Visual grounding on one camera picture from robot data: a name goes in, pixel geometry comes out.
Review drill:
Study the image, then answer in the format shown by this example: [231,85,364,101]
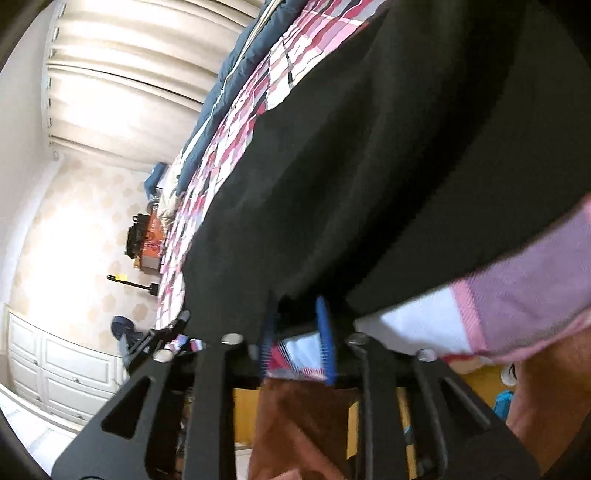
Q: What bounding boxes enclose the black pants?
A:
[182,1,590,341]

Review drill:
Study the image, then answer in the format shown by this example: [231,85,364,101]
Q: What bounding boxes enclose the white drawer cabinet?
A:
[3,307,127,426]

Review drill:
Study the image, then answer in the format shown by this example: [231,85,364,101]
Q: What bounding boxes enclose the beige curtain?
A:
[42,0,262,171]

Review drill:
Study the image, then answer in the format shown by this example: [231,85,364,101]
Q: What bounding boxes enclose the black walkie talkie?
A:
[106,275,159,296]

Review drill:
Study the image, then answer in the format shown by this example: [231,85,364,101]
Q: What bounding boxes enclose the orange box with black bag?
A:
[125,212,166,274]

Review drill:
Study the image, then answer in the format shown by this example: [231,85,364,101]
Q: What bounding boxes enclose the dark blue quilt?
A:
[172,0,307,195]

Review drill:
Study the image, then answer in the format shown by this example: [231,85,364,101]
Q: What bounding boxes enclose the plaid bed sheet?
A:
[156,1,590,379]

